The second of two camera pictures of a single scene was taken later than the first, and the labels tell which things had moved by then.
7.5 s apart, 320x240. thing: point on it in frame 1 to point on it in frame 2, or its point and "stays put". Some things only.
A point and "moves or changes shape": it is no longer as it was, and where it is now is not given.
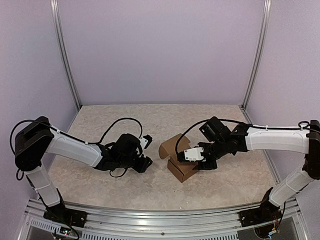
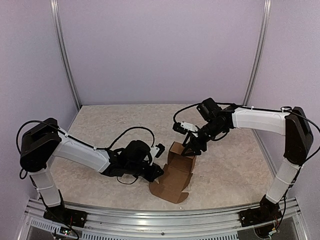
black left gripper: (142, 166) to (154, 173)
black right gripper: (200, 165) to (203, 147)
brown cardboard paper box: (183, 170) moves or changes shape
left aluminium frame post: (54, 8) stays put
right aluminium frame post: (263, 33) stays put
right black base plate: (258, 215) stays put
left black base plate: (66, 216) stays put
